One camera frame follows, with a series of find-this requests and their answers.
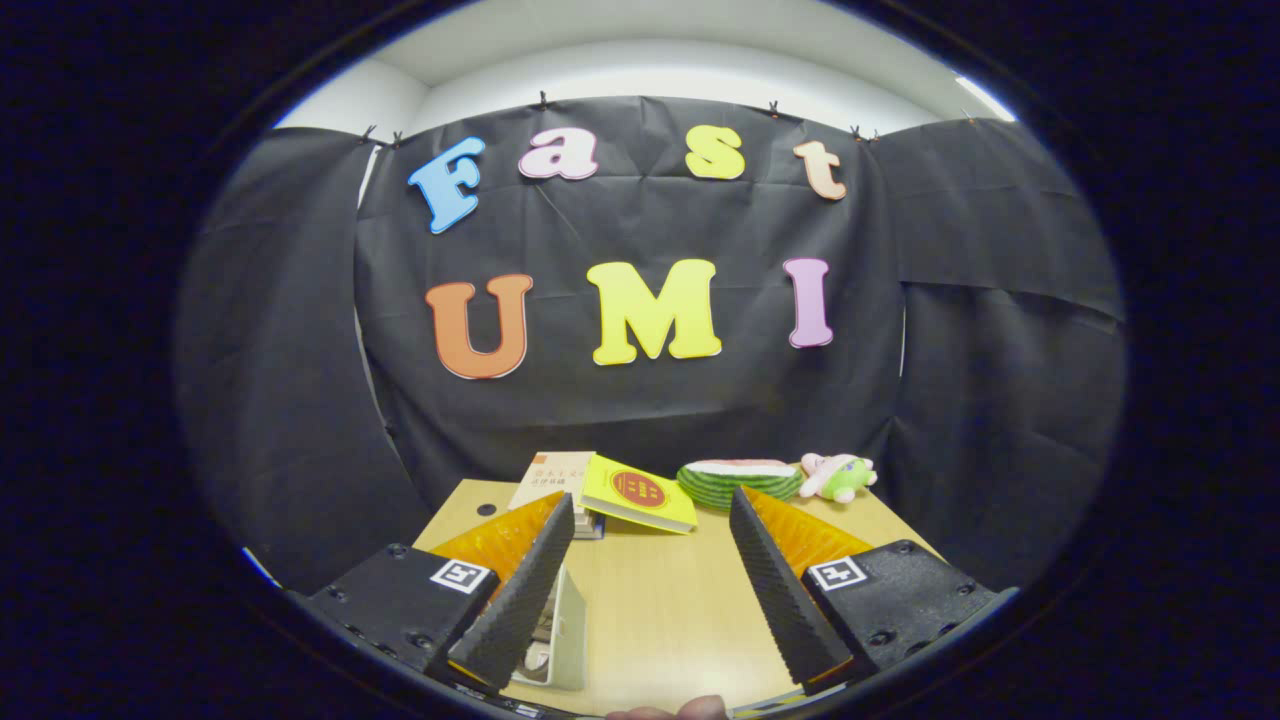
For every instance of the ceiling light panel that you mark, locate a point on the ceiling light panel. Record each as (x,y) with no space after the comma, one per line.
(985,98)

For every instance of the pink green plush toy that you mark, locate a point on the pink green plush toy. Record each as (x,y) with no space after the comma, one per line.
(840,478)

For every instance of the cream fabric storage box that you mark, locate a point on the cream fabric storage box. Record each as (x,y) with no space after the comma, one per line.
(572,640)

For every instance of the grey blue book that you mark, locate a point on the grey blue book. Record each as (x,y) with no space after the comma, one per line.
(592,533)

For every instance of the yellow book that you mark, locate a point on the yellow book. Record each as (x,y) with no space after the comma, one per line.
(635,492)

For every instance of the white book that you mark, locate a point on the white book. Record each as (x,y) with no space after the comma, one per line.
(590,520)

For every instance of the beige book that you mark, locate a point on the beige book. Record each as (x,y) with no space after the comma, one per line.
(550,478)

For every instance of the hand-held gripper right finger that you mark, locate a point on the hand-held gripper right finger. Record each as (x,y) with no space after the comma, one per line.
(780,595)

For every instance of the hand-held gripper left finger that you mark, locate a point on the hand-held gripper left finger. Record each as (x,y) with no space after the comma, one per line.
(525,600)

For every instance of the watermelon slice plush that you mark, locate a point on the watermelon slice plush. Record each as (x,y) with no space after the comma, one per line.
(740,485)

